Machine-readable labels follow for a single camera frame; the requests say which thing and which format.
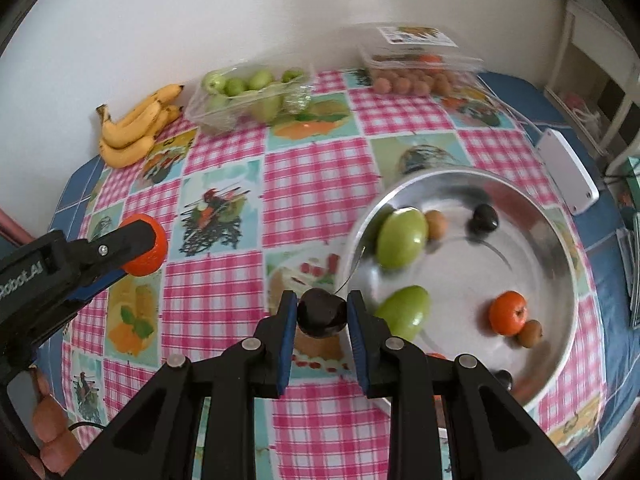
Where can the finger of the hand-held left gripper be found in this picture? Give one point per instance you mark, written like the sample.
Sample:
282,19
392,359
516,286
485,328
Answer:
115,245
100,284

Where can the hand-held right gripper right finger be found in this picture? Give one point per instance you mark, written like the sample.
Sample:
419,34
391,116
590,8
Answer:
359,345

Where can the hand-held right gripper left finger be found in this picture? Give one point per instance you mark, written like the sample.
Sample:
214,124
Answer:
286,345

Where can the orange tangerine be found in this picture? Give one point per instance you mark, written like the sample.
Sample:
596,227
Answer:
507,312
152,255
436,355
430,58

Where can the dark purple plum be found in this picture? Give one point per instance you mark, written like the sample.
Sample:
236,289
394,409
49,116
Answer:
322,312
485,219
504,379

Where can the round steel basin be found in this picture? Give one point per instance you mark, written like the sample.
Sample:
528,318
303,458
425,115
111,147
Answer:
460,280

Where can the brown kiwi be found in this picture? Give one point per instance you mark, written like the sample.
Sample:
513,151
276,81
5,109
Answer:
435,224
530,333

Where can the person's left hand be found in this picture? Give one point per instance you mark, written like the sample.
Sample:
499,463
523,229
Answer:
47,417

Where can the pink furniture edge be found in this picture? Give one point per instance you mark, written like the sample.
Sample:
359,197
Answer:
10,225

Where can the yellow banana bunch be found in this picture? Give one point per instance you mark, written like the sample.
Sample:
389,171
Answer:
125,152

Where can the clear plastic tray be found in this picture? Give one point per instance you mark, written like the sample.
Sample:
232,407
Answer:
215,117

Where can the pile of green jujubes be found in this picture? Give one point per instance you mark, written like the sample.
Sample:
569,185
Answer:
260,80

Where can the heap of boxed longans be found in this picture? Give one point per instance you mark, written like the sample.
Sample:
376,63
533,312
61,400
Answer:
400,84

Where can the white plastic box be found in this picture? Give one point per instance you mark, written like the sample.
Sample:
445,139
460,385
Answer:
565,165

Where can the dark printed packets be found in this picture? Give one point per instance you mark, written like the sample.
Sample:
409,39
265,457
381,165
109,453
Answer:
632,270

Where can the clear lidded plastic box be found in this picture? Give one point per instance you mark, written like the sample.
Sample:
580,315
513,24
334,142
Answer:
420,35

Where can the white wooden shelf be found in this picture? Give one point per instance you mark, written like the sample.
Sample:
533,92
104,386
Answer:
567,35

